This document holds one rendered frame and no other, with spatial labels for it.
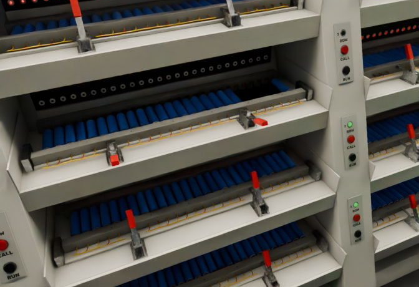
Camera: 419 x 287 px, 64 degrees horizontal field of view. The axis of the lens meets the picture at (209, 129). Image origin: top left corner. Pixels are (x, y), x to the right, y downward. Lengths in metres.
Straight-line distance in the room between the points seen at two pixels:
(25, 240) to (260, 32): 0.55
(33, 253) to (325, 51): 0.66
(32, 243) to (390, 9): 0.83
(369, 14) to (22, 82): 0.67
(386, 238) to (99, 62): 0.81
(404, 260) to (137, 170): 0.80
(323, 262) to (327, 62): 0.48
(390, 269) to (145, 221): 0.70
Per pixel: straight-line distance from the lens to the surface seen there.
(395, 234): 1.03
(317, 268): 0.91
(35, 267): 0.69
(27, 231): 0.66
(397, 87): 0.89
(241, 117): 0.67
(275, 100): 0.73
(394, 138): 1.00
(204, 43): 0.62
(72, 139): 0.68
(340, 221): 0.86
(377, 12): 0.83
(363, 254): 0.95
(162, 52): 0.60
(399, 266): 1.13
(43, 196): 0.64
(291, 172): 0.81
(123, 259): 0.71
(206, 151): 0.64
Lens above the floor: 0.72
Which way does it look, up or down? 14 degrees down
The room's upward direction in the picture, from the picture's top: 10 degrees counter-clockwise
